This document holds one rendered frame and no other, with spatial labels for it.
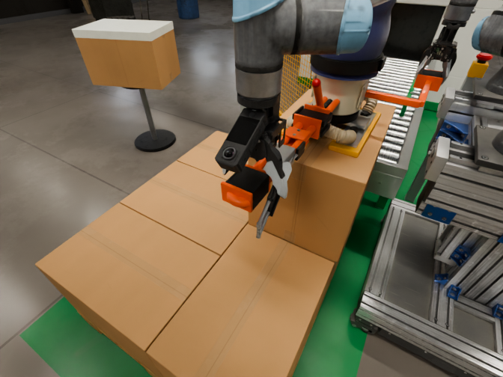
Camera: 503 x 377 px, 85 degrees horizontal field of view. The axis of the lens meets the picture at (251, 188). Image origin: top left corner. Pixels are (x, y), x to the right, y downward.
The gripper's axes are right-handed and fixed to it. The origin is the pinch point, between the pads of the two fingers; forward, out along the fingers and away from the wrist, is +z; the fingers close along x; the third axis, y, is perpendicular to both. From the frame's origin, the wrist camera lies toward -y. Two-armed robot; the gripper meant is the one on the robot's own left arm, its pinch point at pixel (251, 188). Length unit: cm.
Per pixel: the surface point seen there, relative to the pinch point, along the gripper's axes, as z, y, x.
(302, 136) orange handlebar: -1.3, 23.3, -1.5
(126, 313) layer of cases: 53, -24, 34
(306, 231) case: 43, 31, -6
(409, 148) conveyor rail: 48, 123, -31
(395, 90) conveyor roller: 52, 221, -8
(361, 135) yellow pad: 11, 54, -12
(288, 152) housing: -1.4, 14.3, -1.7
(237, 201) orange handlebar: -0.5, -5.3, 0.0
